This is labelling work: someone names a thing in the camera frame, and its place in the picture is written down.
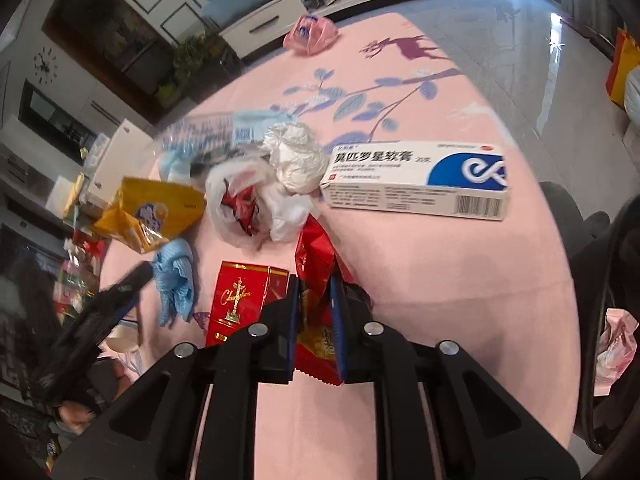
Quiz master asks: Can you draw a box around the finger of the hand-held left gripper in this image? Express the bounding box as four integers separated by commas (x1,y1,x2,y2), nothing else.
99,261,154,311

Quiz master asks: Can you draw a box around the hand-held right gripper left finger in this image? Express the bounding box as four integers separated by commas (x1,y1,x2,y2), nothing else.
52,275,301,480

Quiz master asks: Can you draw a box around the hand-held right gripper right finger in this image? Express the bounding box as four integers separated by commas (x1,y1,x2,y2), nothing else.
330,279,583,480

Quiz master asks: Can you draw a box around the blue cloth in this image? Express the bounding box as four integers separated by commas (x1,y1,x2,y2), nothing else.
149,238,197,327

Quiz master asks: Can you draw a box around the red cigarette box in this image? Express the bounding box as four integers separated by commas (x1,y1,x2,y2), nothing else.
205,260,290,348

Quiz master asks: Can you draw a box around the red snack packet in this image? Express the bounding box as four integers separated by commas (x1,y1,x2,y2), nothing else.
294,214,372,387

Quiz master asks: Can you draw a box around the yellow snack packet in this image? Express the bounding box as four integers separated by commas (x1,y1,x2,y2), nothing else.
91,175,207,255

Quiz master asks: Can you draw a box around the white plastic bag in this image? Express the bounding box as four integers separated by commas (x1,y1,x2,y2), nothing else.
204,159,313,249

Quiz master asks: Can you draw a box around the clear plastic wrapper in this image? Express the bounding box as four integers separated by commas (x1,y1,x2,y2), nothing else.
159,109,273,181

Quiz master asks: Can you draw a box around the black trash bin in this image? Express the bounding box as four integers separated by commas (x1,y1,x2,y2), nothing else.
539,180,640,457

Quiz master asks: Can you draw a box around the person's left hand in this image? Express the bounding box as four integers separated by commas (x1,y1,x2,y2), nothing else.
56,401,104,436

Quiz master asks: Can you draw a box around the white striped paper cup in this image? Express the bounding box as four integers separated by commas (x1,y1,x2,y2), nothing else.
101,321,142,354

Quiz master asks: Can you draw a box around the clutter of bottles and packets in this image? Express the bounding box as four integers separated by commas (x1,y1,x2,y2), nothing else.
47,170,113,323

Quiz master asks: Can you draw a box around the white cardboard box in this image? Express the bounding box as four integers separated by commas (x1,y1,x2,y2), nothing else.
89,118,154,207

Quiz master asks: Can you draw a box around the crumpled white tissue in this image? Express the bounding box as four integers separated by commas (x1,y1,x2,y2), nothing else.
261,121,332,196

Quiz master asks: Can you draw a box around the white and blue medicine box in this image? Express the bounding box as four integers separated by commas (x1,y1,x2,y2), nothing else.
320,140,512,222

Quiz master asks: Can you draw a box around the leafy floor plant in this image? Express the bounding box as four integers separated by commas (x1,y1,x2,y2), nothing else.
171,34,213,107

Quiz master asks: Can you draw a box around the dark glass display cabinet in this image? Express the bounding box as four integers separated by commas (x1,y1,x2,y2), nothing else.
41,0,203,107

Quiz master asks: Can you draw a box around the pink wrapper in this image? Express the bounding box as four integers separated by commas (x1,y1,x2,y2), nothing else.
594,306,640,397

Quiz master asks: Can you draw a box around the pink plastic bag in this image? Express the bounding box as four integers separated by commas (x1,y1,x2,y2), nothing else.
283,13,342,57

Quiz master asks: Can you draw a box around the yellow and red shopping bag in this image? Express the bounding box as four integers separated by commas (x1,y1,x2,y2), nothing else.
604,26,640,109

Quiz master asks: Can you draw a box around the black wall clock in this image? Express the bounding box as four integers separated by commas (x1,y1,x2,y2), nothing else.
33,45,59,80

